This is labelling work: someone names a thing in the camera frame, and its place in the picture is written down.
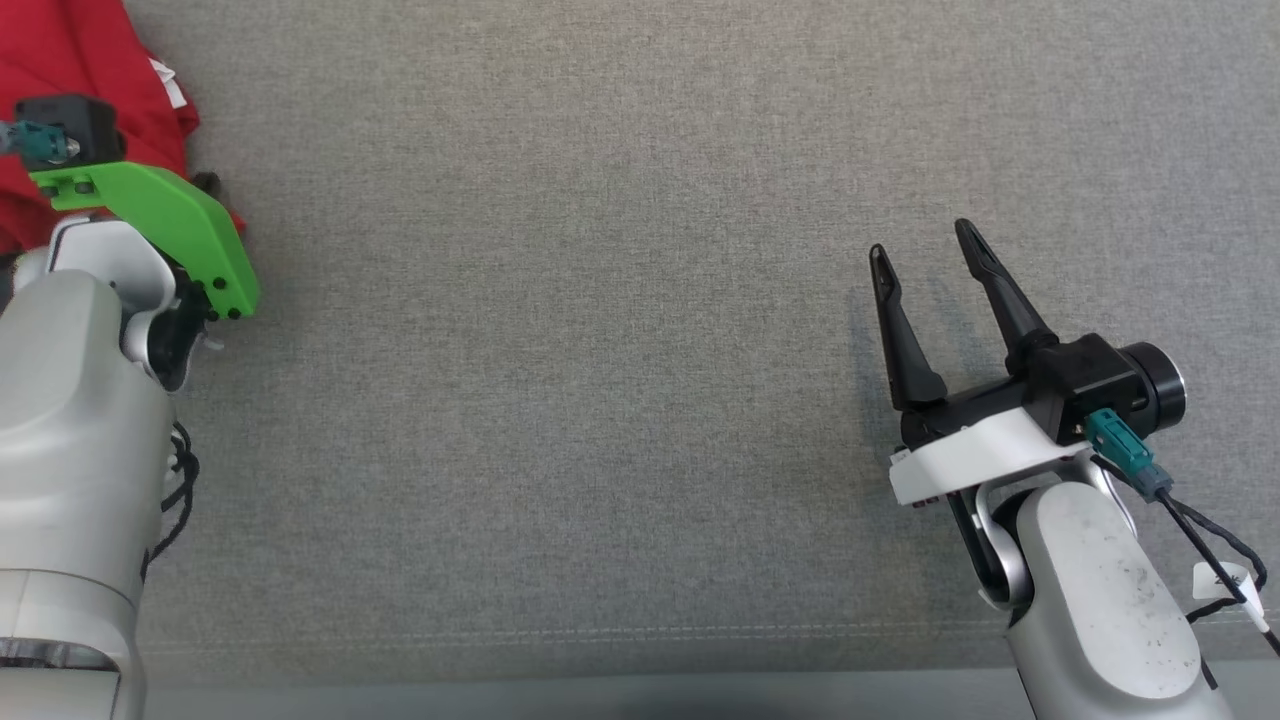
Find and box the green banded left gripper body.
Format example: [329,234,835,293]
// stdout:
[30,160,261,321]

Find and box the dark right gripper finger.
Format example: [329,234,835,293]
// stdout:
[954,218,1060,378]
[868,243,948,412]

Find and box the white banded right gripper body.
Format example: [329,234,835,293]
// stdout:
[890,378,1098,506]

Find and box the red shirt with white sleeves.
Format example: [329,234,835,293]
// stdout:
[0,0,246,256]

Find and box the left cable with teal connector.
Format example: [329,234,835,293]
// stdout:
[0,120,81,166]

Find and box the cable with teal connector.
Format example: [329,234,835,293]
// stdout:
[0,120,81,166]
[1083,407,1280,658]

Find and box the right cable with teal connector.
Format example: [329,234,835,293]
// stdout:
[1083,407,1280,658]

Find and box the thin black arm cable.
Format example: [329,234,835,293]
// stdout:
[140,420,201,583]

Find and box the white cable label tag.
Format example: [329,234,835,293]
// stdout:
[1192,560,1258,623]

